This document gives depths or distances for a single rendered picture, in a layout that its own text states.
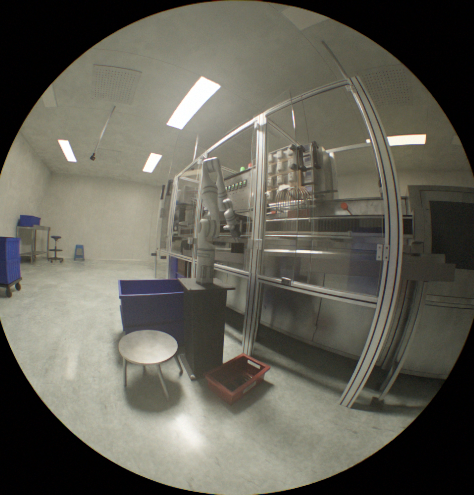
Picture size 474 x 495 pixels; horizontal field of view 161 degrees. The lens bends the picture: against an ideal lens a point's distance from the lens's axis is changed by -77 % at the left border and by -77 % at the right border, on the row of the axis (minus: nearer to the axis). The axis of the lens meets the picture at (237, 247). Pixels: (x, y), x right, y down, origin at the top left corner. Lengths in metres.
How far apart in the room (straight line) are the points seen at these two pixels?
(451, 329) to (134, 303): 1.81
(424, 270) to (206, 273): 1.00
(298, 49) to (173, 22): 1.20
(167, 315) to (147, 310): 0.14
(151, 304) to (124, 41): 2.50
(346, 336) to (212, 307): 0.84
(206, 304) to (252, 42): 2.24
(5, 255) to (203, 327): 2.33
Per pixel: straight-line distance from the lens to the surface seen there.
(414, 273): 0.82
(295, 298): 1.25
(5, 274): 2.55
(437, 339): 1.21
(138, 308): 1.09
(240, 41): 2.08
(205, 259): 0.83
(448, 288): 1.13
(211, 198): 0.91
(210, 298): 0.83
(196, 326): 0.87
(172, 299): 1.12
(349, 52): 2.23
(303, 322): 1.26
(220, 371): 0.97
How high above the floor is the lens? 0.76
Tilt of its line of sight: 1 degrees down
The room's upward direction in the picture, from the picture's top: 4 degrees clockwise
